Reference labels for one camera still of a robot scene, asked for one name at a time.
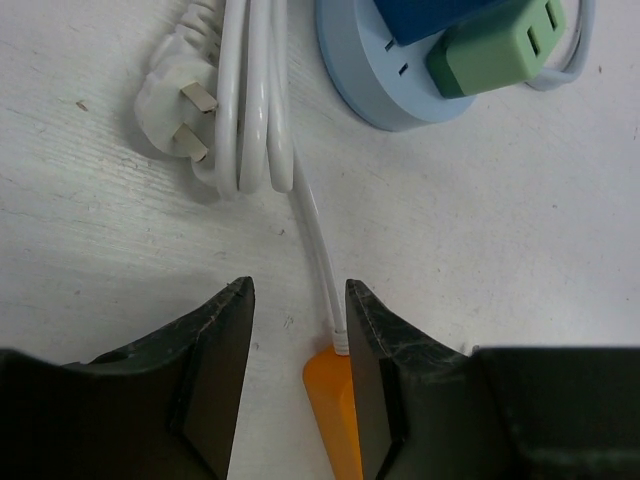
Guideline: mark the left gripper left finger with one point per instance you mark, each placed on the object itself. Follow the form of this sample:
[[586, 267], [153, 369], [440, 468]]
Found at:
[[162, 407]]

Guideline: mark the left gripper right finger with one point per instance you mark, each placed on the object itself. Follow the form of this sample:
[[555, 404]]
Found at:
[[426, 411]]

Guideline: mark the orange power strip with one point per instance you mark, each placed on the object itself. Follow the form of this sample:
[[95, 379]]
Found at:
[[328, 383]]

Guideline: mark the round light blue power strip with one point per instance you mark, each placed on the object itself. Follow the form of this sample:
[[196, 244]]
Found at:
[[389, 86]]

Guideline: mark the green plug adapter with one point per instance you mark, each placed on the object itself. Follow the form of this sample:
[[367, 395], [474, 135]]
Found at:
[[502, 46]]

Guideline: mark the blue cube socket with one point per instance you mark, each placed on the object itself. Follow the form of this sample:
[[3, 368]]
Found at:
[[410, 21]]

